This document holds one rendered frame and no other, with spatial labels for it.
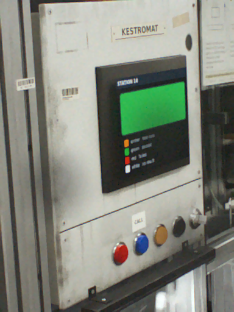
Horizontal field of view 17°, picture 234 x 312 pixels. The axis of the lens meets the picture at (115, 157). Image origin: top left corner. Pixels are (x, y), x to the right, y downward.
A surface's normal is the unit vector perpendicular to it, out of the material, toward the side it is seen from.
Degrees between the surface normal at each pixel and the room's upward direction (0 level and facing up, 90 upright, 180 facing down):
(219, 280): 90
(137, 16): 90
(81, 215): 90
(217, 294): 90
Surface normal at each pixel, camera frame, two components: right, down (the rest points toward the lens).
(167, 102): 0.80, 0.07
